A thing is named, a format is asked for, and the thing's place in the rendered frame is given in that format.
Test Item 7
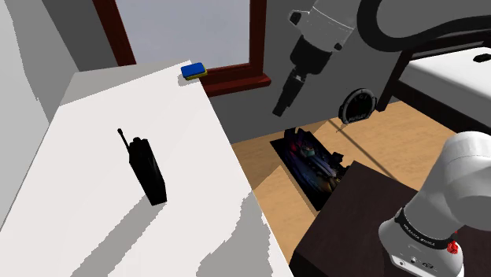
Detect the dark red framed window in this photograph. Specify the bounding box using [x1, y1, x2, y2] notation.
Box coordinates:
[91, 0, 272, 98]

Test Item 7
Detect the blue and yellow sponge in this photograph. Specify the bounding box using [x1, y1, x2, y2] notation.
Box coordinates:
[180, 62, 209, 82]

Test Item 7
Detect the dark framed bed, white mattress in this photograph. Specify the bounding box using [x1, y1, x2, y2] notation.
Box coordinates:
[377, 28, 491, 136]

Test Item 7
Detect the black walkie-talkie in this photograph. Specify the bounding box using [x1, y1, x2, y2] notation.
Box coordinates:
[116, 127, 168, 207]

